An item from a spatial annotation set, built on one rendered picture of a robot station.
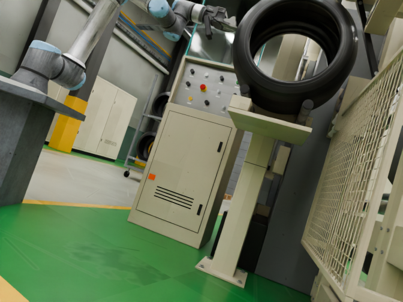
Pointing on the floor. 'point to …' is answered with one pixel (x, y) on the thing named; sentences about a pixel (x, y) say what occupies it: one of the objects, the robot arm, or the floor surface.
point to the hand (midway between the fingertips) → (236, 30)
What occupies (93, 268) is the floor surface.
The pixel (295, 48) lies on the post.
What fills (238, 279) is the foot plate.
